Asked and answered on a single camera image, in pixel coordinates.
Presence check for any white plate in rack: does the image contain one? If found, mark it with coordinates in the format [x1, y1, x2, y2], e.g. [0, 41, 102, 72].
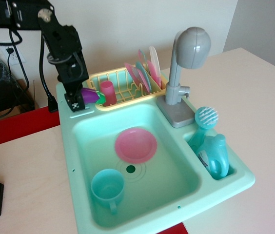
[149, 46, 161, 77]

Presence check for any black gooseneck cable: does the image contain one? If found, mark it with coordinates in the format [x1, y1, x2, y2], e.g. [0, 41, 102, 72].
[38, 29, 59, 113]

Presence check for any pink toy cup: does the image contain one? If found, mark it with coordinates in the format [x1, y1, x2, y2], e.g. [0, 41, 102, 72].
[100, 80, 117, 106]

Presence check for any pink rear plate in rack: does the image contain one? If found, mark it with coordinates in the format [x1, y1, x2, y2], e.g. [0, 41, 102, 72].
[138, 49, 162, 89]

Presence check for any teal toy mug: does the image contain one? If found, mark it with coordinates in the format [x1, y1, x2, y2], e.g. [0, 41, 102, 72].
[91, 169, 125, 215]

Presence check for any teal dish brush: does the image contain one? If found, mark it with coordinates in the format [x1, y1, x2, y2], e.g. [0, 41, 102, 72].
[188, 106, 218, 151]

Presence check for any mint green toy sink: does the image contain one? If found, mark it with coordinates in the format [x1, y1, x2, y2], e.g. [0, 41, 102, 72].
[56, 83, 255, 234]

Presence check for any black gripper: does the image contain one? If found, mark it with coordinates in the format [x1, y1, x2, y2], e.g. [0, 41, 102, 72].
[47, 50, 89, 113]

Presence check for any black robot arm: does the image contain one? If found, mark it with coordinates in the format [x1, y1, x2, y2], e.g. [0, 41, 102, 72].
[0, 0, 89, 112]

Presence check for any grey toy faucet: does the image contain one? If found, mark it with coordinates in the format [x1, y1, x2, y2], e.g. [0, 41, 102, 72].
[157, 27, 211, 128]

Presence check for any black power cable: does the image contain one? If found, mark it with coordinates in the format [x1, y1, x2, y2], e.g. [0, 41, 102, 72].
[0, 26, 35, 122]

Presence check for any white wall outlet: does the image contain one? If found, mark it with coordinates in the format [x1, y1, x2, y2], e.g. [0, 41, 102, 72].
[0, 45, 26, 65]

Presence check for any yellow dish rack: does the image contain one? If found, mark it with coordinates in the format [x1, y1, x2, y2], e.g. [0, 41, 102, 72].
[86, 67, 168, 111]

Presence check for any teal detergent bottle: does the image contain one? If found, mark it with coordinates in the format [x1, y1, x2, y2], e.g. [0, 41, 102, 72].
[195, 134, 229, 180]

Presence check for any pink toy plate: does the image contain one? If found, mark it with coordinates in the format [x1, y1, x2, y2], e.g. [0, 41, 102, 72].
[115, 127, 157, 164]

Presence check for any teal plate in rack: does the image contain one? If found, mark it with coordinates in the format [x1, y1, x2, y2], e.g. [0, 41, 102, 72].
[136, 61, 152, 93]

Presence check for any pink plate in rack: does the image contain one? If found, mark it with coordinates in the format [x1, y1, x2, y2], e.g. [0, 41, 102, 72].
[124, 63, 150, 94]
[138, 49, 162, 89]

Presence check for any red board under table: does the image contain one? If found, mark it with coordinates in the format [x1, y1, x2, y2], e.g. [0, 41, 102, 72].
[0, 107, 60, 144]

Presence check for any purple toy eggplant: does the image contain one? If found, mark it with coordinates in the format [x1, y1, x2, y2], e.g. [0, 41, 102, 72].
[81, 88, 106, 104]

